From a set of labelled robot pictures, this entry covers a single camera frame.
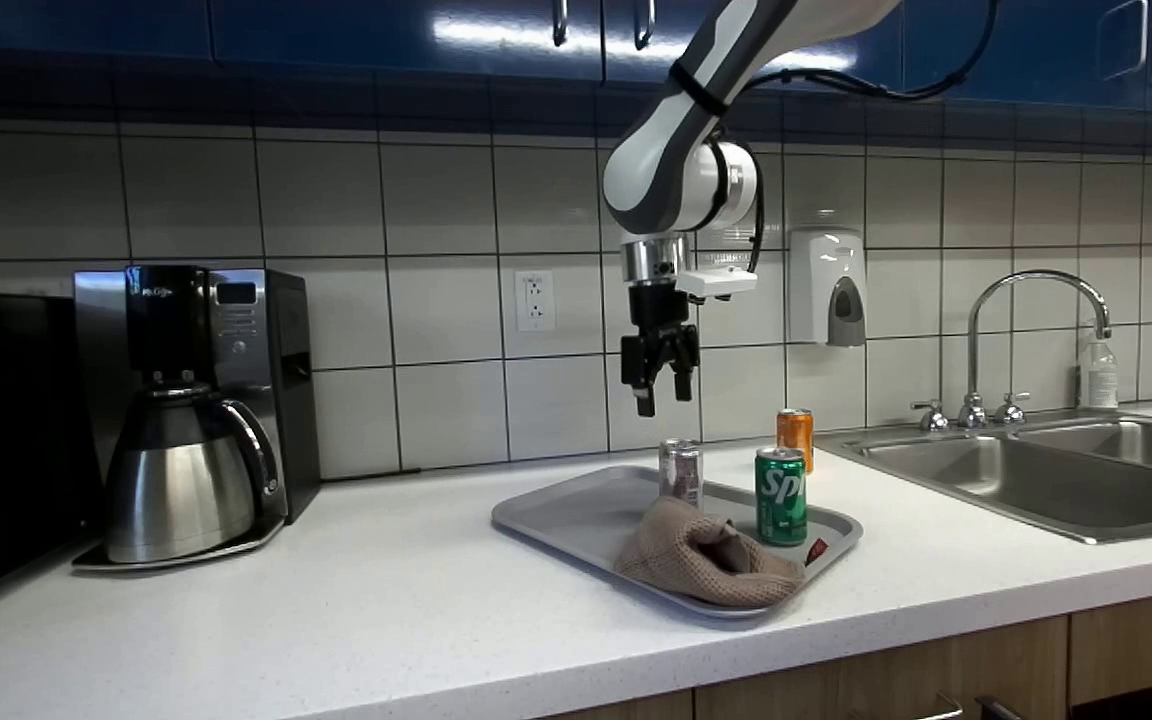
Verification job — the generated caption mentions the clear soap bottle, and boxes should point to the clear soap bottle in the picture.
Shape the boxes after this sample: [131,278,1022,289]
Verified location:
[1081,337,1122,412]

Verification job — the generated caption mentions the white soap dispenser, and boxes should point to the white soap dispenser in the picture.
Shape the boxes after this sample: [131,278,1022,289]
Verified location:
[790,228,869,347]

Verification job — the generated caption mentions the steel coffee carafe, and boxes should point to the steel coffee carafe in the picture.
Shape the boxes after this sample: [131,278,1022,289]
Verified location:
[103,384,289,567]

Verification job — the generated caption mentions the chrome gooseneck faucet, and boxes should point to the chrome gooseneck faucet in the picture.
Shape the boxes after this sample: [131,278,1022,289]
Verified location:
[910,263,1118,437]

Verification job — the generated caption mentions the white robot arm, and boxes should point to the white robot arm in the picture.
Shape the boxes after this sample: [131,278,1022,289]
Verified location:
[606,0,901,415]

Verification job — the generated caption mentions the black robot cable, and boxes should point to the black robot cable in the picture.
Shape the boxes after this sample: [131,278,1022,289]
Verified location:
[732,0,1007,272]

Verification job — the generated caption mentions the grey soda can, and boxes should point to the grey soda can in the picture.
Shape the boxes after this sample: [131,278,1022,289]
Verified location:
[660,441,704,506]

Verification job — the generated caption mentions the beige cloth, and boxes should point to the beige cloth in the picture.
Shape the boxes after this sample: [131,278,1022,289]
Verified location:
[614,497,805,609]

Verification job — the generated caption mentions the blue upper cabinets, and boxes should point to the blue upper cabinets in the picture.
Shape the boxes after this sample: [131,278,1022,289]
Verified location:
[0,0,1152,116]

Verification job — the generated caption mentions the green soda can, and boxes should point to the green soda can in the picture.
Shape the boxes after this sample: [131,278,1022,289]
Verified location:
[757,447,808,549]

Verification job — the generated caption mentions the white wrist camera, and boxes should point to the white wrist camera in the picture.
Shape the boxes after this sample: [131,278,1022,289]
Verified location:
[675,268,757,299]

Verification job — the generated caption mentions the grey plastic tray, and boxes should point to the grey plastic tray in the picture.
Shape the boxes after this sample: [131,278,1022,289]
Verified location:
[493,464,866,619]

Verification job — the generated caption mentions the stainless steel sink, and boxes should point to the stainless steel sink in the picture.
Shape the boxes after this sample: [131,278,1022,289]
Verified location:
[827,415,1152,546]

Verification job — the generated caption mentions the wooden lower cabinets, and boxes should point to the wooden lower cabinets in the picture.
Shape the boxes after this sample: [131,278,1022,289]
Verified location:
[551,601,1152,720]

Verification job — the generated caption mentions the orange soda can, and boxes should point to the orange soda can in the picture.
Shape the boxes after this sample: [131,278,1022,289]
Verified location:
[775,410,816,470]

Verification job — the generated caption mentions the white wall outlet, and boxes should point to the white wall outlet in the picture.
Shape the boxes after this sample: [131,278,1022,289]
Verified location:
[516,272,557,332]

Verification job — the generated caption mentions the black microwave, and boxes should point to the black microwave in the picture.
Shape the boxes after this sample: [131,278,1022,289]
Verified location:
[0,298,100,576]

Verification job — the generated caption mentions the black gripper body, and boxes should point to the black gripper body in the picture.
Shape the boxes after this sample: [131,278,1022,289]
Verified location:
[620,284,701,384]

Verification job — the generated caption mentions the black coffee maker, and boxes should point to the black coffee maker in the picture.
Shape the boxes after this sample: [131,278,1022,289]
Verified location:
[72,263,320,574]

